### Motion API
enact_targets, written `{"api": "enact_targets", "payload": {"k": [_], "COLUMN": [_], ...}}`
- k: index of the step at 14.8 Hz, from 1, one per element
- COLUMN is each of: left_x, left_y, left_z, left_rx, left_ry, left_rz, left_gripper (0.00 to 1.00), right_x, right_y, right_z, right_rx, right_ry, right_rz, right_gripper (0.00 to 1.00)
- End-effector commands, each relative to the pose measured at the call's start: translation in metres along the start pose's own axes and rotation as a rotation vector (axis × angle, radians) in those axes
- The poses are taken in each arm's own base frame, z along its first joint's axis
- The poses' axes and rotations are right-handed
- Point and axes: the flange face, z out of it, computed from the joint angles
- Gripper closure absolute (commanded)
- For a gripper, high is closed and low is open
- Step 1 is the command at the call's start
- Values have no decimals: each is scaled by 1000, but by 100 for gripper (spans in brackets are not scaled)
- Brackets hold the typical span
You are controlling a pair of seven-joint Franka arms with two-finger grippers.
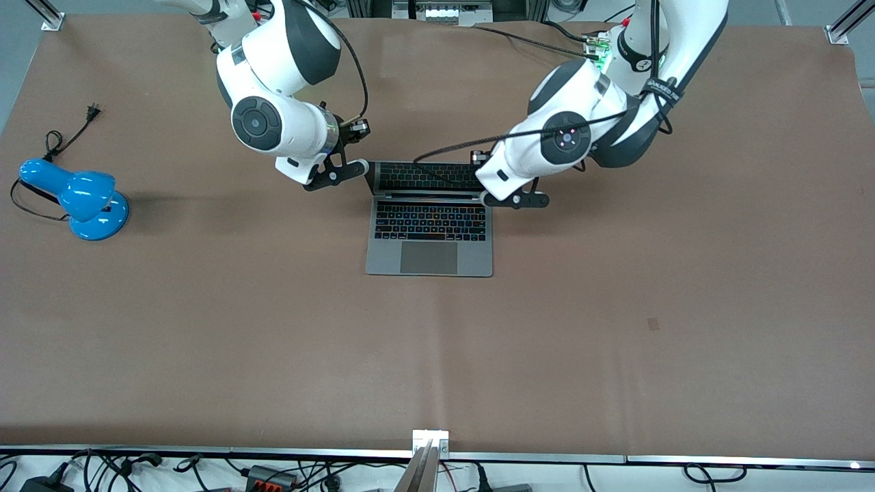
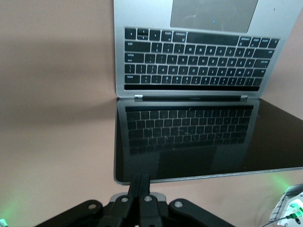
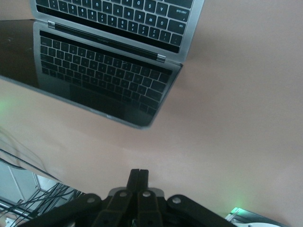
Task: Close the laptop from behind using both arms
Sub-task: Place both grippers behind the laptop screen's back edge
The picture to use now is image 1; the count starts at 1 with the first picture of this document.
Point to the blue desk lamp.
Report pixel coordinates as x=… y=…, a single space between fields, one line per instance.
x=92 y=212

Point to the small silver metal bracket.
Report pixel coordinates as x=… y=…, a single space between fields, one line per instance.
x=420 y=435

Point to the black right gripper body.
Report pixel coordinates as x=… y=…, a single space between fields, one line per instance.
x=355 y=130

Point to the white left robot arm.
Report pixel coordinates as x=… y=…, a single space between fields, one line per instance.
x=581 y=96

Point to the grey open-lid laptop computer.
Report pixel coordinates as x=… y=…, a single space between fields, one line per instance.
x=428 y=260

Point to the aluminium profile bar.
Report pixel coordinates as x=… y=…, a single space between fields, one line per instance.
x=420 y=476

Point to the brown table cover sheet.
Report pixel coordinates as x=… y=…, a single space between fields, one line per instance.
x=273 y=342

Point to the grey box with orange buttons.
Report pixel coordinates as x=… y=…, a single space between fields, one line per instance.
x=270 y=475

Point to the aluminium corner post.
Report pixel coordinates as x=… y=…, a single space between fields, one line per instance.
x=48 y=15
x=844 y=27

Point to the silver table edge rail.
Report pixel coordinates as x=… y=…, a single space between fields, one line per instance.
x=205 y=452

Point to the black power adapter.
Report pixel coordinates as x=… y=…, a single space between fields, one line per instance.
x=44 y=486

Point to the white power strip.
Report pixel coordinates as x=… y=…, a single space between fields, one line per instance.
x=451 y=12

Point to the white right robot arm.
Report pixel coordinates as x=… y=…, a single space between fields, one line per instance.
x=287 y=41

